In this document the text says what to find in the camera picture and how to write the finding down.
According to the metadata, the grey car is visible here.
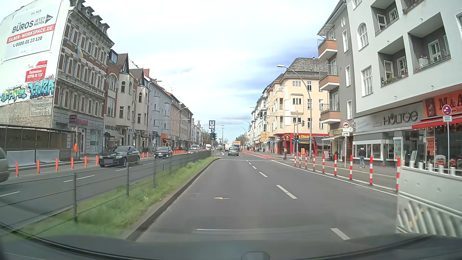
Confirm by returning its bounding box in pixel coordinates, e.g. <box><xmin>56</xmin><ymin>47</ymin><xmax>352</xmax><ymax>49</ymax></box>
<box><xmin>0</xmin><ymin>147</ymin><xmax>10</xmax><ymax>183</ymax></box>

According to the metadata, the row of old town buildings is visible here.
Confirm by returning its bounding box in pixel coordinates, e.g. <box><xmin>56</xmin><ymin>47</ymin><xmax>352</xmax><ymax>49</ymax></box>
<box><xmin>103</xmin><ymin>50</ymin><xmax>203</xmax><ymax>151</ymax></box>

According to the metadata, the dark site fence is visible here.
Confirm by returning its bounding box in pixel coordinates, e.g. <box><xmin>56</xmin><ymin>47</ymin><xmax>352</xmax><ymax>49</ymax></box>
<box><xmin>0</xmin><ymin>124</ymin><xmax>79</xmax><ymax>167</ymax></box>

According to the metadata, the grey pavement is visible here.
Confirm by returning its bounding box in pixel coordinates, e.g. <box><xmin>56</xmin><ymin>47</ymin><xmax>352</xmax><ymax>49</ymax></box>
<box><xmin>7</xmin><ymin>153</ymin><xmax>109</xmax><ymax>172</ymax></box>
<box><xmin>249</xmin><ymin>149</ymin><xmax>416</xmax><ymax>178</ymax></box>

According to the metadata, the round red-white road sign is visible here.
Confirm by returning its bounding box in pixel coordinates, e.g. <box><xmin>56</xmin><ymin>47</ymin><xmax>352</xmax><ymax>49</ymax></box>
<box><xmin>341</xmin><ymin>120</ymin><xmax>354</xmax><ymax>168</ymax></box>

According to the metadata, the beige corner building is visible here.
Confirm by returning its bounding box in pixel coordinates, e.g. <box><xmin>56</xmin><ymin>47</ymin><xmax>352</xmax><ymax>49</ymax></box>
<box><xmin>268</xmin><ymin>57</ymin><xmax>330</xmax><ymax>155</ymax></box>

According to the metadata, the white plastic road barrier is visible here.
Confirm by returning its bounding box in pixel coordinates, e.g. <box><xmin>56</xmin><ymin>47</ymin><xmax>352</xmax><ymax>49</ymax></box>
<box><xmin>396</xmin><ymin>166</ymin><xmax>462</xmax><ymax>238</ymax></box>

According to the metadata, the car's own bonnet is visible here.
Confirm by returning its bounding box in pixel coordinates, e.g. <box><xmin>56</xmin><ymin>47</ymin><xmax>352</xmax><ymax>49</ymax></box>
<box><xmin>0</xmin><ymin>221</ymin><xmax>462</xmax><ymax>260</ymax></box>

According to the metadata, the black car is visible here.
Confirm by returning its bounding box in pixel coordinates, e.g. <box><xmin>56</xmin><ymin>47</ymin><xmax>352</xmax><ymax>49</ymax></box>
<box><xmin>154</xmin><ymin>146</ymin><xmax>173</xmax><ymax>159</ymax></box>

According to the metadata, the row of pale buildings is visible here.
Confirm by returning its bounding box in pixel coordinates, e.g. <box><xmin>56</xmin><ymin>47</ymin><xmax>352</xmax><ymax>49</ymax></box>
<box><xmin>248</xmin><ymin>86</ymin><xmax>276</xmax><ymax>152</ymax></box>

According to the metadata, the white building with shops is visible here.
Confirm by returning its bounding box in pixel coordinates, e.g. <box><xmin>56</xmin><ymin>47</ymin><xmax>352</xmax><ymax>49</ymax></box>
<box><xmin>346</xmin><ymin>0</ymin><xmax>462</xmax><ymax>171</ymax></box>

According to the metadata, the row of red-white marker posts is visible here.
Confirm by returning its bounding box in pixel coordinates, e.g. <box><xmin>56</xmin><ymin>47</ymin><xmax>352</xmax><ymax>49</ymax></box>
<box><xmin>293</xmin><ymin>151</ymin><xmax>402</xmax><ymax>192</ymax></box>

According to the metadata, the grey building with orange balconies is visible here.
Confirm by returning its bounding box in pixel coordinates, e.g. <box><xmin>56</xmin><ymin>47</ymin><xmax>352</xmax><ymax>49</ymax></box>
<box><xmin>317</xmin><ymin>0</ymin><xmax>357</xmax><ymax>162</ymax></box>

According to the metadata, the brick building with billboard wall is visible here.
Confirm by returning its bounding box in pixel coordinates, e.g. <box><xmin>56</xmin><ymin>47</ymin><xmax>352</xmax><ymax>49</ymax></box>
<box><xmin>0</xmin><ymin>0</ymin><xmax>115</xmax><ymax>156</ymax></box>

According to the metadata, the dark sedan car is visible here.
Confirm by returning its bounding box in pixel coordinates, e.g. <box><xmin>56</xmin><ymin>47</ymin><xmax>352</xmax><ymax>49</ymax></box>
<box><xmin>98</xmin><ymin>145</ymin><xmax>141</xmax><ymax>168</ymax></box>

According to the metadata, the no-stopping road sign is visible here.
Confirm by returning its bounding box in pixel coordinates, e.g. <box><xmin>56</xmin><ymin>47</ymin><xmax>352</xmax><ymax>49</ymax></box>
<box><xmin>442</xmin><ymin>104</ymin><xmax>453</xmax><ymax>170</ymax></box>

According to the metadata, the red cycle path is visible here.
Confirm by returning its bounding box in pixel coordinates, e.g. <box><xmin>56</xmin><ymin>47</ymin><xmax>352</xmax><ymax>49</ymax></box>
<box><xmin>241</xmin><ymin>150</ymin><xmax>283</xmax><ymax>160</ymax></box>

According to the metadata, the blue square sign on post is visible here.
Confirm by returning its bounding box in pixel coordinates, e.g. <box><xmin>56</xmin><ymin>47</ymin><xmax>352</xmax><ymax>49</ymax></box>
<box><xmin>209</xmin><ymin>120</ymin><xmax>216</xmax><ymax>156</ymax></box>

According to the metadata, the row of orange bollards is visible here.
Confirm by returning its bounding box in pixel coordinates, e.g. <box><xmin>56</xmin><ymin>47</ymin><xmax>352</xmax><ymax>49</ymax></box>
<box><xmin>14</xmin><ymin>149</ymin><xmax>187</xmax><ymax>177</ymax></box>

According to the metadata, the metal median fence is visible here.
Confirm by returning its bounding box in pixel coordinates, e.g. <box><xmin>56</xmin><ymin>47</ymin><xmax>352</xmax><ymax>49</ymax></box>
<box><xmin>0</xmin><ymin>149</ymin><xmax>213</xmax><ymax>232</ymax></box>

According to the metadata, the curved lamp post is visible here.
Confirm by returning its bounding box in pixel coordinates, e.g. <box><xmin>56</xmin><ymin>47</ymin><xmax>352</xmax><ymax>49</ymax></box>
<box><xmin>277</xmin><ymin>64</ymin><xmax>313</xmax><ymax>156</ymax></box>
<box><xmin>131</xmin><ymin>80</ymin><xmax>162</xmax><ymax>149</ymax></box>

